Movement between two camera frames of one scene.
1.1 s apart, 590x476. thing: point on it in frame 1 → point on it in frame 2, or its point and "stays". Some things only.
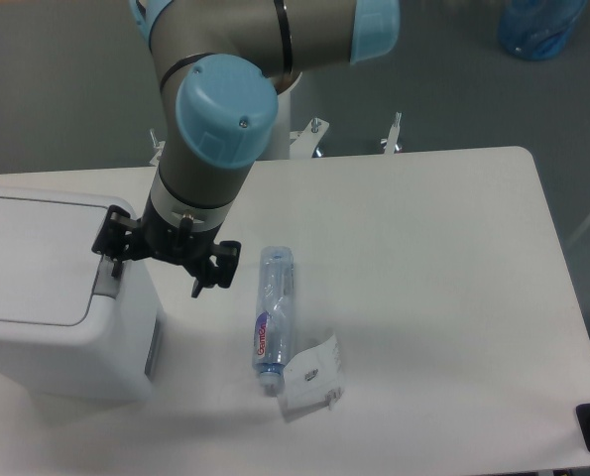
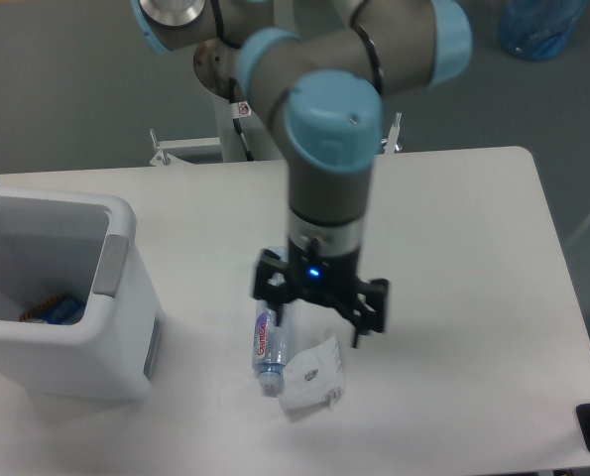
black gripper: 187,248 → 332,278
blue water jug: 537,30 stays
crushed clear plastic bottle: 273,343 stays
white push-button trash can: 51,314 stays
